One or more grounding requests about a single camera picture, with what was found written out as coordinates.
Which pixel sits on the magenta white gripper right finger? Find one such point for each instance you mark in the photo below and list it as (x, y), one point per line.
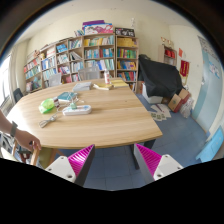
(154, 166)

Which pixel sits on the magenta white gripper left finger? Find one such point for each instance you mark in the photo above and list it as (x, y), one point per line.
(74, 168)

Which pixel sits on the person's forearm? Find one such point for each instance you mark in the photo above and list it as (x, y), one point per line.
(5, 125)

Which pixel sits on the green white charger plug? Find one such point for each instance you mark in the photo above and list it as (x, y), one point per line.
(73, 106)

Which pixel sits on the person's bare hand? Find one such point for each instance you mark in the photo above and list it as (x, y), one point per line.
(28, 139)

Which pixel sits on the wooden chair back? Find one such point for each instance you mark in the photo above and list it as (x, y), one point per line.
(22, 152)

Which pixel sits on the papers on floor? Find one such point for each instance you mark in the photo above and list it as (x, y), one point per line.
(160, 112)

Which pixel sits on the white power strip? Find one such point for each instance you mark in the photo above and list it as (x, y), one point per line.
(81, 110)

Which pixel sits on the blue board leaning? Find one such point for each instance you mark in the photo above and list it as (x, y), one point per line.
(211, 148)

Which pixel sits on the wooden oval table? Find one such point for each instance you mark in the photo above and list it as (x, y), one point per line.
(112, 118)

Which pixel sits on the green plastic bag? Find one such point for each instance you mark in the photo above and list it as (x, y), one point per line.
(46, 105)

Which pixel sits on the teal book on table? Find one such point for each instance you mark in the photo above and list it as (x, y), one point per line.
(66, 96)

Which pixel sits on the black wrist watch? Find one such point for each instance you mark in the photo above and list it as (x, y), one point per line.
(13, 129)

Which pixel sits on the cardboard box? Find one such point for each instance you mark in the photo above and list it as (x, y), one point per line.
(178, 100)

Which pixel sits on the grey book stack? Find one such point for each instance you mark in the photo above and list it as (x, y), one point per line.
(82, 86)

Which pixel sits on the black cloth cover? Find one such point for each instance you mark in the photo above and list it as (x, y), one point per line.
(160, 79)

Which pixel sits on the yellow book stack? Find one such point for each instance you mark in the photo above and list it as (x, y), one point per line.
(113, 84)

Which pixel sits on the white red bottle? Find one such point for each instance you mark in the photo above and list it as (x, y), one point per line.
(106, 77)

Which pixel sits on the colourful boxes atop shelf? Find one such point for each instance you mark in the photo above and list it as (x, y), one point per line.
(97, 27)

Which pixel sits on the small wooden wall shelf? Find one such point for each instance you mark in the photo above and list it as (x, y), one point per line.
(167, 55)

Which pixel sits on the wooden bookshelf wall unit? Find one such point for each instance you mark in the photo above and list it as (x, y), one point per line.
(116, 53)

